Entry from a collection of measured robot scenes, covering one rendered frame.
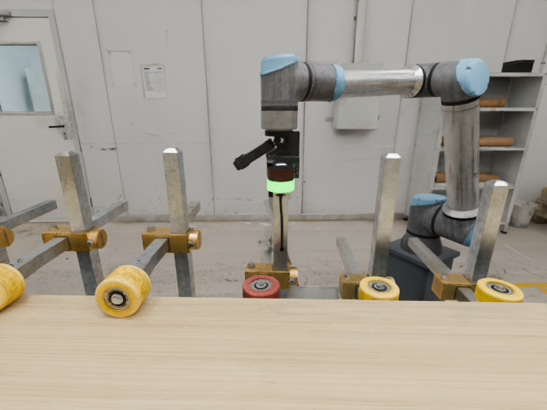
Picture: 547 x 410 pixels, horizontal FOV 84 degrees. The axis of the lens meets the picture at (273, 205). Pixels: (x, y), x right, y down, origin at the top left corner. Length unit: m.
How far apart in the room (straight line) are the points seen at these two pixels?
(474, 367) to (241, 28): 3.17
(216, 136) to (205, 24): 1.04
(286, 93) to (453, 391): 0.61
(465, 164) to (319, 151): 2.23
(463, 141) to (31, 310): 1.30
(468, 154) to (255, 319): 0.98
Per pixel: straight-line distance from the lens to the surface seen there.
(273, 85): 0.73
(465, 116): 1.24
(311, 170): 3.39
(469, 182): 1.35
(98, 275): 0.95
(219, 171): 3.39
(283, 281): 0.79
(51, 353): 0.63
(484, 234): 0.88
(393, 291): 0.69
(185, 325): 0.59
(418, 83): 1.24
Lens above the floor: 1.27
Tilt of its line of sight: 18 degrees down
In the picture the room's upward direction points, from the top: straight up
